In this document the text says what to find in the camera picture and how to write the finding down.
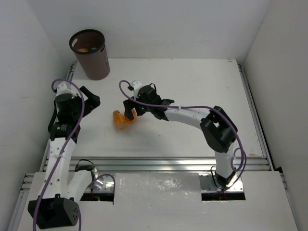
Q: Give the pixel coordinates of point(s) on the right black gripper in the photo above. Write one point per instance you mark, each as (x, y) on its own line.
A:
(130, 104)

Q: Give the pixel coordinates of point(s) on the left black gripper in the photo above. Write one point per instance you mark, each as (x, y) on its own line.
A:
(84, 103)

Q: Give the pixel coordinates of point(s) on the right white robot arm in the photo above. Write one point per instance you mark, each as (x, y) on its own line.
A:
(218, 129)

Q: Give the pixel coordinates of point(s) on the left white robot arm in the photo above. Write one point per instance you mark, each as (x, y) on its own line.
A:
(57, 204)

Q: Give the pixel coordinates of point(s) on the brown plastic waste bin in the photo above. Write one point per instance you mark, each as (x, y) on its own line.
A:
(94, 63)

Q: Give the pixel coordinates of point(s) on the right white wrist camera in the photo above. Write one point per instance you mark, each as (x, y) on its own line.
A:
(135, 86)

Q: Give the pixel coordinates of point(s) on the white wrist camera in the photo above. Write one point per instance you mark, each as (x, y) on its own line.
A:
(64, 88)
(135, 86)

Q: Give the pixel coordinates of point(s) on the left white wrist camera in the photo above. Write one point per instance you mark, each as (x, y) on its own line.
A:
(64, 88)

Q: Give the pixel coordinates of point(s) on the aluminium front rail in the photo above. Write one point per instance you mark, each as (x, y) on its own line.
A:
(142, 164)

